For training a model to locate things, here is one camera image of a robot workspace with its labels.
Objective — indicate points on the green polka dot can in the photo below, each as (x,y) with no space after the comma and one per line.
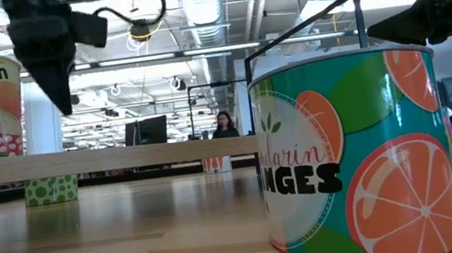
(51,190)

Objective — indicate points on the large silver ceiling duct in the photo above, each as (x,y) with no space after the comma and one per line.
(204,8)

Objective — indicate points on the wooden shelf board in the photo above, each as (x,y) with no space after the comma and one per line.
(100,158)

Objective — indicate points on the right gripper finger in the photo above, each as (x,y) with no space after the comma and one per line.
(404,28)

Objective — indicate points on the black computer monitor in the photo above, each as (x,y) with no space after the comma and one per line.
(150,131)

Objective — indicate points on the mandarin oranges can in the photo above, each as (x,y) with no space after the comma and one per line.
(371,167)

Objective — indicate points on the person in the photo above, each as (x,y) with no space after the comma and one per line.
(225,132)

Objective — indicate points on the black overhead camera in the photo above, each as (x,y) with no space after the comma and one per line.
(140,31)

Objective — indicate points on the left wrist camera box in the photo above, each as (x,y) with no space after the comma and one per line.
(90,30)

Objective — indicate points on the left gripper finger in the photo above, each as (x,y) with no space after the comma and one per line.
(56,84)

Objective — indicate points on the white column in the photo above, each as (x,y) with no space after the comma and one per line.
(41,122)

